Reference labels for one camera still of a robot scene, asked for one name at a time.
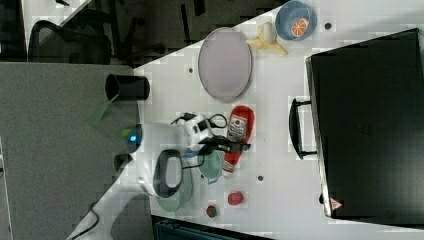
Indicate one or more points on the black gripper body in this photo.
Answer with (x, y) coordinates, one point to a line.
(220, 143)

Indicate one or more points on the red ketchup bottle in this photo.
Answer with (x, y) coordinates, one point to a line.
(239, 129)

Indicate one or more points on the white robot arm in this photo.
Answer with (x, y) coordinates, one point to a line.
(155, 168)

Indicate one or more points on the light purple plate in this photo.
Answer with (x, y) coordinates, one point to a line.
(225, 64)

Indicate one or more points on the green measuring cup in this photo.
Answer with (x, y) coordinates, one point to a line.
(210, 166)

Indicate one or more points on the red tomato toy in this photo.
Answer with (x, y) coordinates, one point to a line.
(235, 198)

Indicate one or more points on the strawberry toy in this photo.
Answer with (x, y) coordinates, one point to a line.
(211, 211)

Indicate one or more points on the green lime toy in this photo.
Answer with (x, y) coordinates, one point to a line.
(125, 133)

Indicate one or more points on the black cup with spatula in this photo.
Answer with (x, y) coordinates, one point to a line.
(127, 88)

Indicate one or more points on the green slotted spatula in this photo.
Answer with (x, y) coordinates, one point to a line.
(100, 110)

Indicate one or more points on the peeled banana toy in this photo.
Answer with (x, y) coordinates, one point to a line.
(266, 39)

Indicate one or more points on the orange slice toy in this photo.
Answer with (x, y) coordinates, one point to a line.
(299, 27)

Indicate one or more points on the blue bowl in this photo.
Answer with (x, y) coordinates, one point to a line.
(291, 12)

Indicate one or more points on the black toaster oven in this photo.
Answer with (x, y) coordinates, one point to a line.
(367, 104)

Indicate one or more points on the black office chair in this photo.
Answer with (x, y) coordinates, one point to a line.
(82, 40)

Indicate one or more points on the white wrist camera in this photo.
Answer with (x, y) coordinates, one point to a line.
(197, 126)

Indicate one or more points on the blue metal frame rail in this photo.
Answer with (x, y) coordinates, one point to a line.
(171, 229)

